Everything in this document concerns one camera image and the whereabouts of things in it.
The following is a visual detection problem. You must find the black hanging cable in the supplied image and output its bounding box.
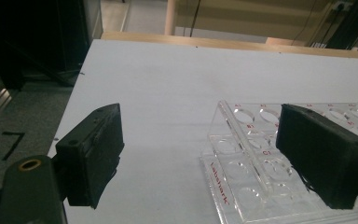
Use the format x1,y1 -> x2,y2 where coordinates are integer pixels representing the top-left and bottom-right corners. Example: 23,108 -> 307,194
189,0 -> 202,37

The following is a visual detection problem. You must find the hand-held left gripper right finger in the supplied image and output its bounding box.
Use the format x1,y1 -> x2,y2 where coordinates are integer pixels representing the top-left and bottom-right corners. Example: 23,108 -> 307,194
275,103 -> 358,210

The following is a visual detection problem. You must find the black cabinet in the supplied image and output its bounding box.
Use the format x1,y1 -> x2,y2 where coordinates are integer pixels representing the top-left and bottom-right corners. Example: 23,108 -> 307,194
27,0 -> 103,73

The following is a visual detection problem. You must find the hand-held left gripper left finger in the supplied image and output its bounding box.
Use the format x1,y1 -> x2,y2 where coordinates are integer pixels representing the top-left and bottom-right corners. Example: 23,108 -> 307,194
55,103 -> 125,210

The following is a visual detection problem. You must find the beige wooden furniture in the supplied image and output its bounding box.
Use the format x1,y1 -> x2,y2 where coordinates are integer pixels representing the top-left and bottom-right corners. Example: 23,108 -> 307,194
164,0 -> 355,45

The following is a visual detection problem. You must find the clear acrylic test tube rack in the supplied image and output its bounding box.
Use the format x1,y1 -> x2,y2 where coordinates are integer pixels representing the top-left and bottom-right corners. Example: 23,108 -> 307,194
200,100 -> 358,224

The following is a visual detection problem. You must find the wooden table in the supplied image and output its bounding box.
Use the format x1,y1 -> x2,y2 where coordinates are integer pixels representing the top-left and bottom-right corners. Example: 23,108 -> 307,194
101,31 -> 358,60

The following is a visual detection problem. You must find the black metal stand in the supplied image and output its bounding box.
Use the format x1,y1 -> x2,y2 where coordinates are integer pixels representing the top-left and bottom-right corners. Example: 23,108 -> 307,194
0,40 -> 82,91
323,0 -> 358,54

